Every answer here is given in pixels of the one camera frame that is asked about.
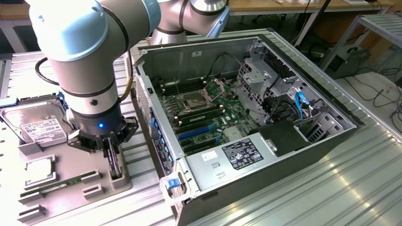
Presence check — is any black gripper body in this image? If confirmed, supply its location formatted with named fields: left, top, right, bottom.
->
left=67, top=107, right=128, bottom=151

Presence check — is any silver hard disk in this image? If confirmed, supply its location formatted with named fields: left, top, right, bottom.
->
left=0, top=98, right=75, bottom=148

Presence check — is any silver CPU chip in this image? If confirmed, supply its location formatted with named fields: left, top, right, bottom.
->
left=24, top=161, right=55, bottom=185

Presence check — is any grey parts rack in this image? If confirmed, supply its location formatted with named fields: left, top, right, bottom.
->
left=0, top=93, right=135, bottom=224

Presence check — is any blue expansion slot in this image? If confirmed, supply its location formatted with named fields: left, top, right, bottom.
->
left=178, top=124, right=215, bottom=140

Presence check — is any CPU socket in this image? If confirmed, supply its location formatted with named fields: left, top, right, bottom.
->
left=178, top=90, right=208, bottom=114

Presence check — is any thin locking lever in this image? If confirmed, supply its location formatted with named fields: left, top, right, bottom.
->
left=174, top=77, right=183, bottom=101

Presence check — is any green installed RAM stick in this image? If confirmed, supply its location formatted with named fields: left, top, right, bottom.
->
left=176, top=107, right=226, bottom=125

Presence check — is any green motherboard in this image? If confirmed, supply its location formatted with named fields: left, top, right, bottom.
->
left=152, top=76, right=263, bottom=156

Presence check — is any metal socket cover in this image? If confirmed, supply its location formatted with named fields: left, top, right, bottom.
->
left=202, top=78, right=230, bottom=102

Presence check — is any silver chipset heatsink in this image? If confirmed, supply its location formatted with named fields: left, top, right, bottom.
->
left=222, top=127, right=248, bottom=141

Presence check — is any grey power supply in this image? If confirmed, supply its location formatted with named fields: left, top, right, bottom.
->
left=184, top=133, right=279, bottom=192

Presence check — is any black open PC case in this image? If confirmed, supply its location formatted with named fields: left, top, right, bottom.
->
left=133, top=33, right=362, bottom=226

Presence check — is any metal disk bay cage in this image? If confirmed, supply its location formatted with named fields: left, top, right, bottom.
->
left=236, top=57, right=304, bottom=96

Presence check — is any wooden desk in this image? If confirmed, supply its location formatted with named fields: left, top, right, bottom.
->
left=228, top=0, right=395, bottom=17

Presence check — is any black equipment box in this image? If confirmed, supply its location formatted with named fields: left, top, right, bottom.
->
left=326, top=46, right=371, bottom=80

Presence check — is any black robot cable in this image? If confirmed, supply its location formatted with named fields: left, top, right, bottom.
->
left=33, top=56, right=64, bottom=86

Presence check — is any blue disk bracket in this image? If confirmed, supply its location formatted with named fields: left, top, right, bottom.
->
left=0, top=91, right=69, bottom=113

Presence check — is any black looped wire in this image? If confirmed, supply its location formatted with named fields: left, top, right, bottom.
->
left=210, top=53, right=244, bottom=77

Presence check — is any blue wire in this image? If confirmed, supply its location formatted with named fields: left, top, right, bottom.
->
left=294, top=91, right=311, bottom=121

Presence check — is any black floor cable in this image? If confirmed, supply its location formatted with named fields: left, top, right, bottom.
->
left=342, top=68, right=402, bottom=118

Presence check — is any metal frame shelf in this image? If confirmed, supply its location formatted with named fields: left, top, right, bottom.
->
left=319, top=13, right=402, bottom=71

